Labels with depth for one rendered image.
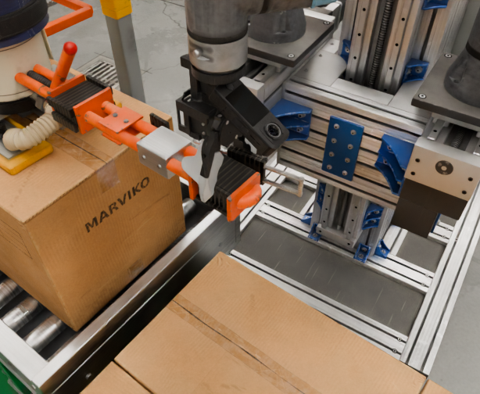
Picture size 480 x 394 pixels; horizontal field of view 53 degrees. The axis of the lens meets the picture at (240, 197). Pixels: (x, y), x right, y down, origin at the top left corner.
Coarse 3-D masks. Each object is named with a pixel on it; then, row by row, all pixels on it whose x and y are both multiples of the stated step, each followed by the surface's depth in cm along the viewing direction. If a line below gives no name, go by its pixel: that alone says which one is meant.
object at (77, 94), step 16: (80, 80) 92; (96, 80) 92; (48, 96) 88; (64, 96) 89; (80, 96) 89; (96, 96) 87; (112, 96) 90; (64, 112) 86; (80, 112) 86; (96, 112) 89; (80, 128) 88
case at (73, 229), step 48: (96, 144) 103; (0, 192) 93; (48, 192) 93; (96, 192) 100; (144, 192) 114; (0, 240) 107; (48, 240) 95; (96, 240) 107; (144, 240) 122; (48, 288) 106; (96, 288) 115
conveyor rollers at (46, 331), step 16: (192, 208) 146; (160, 256) 132; (0, 272) 131; (144, 272) 128; (0, 288) 124; (16, 288) 126; (0, 304) 124; (32, 304) 122; (16, 320) 119; (48, 320) 118; (32, 336) 115; (48, 336) 117
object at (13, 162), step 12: (0, 120) 104; (12, 120) 105; (0, 132) 99; (0, 144) 99; (48, 144) 99; (0, 156) 97; (12, 156) 96; (24, 156) 97; (36, 156) 98; (12, 168) 95; (24, 168) 97
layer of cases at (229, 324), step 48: (192, 288) 125; (240, 288) 125; (144, 336) 116; (192, 336) 116; (240, 336) 116; (288, 336) 116; (336, 336) 116; (96, 384) 108; (144, 384) 108; (192, 384) 108; (240, 384) 108; (288, 384) 108; (336, 384) 108; (384, 384) 108; (432, 384) 108
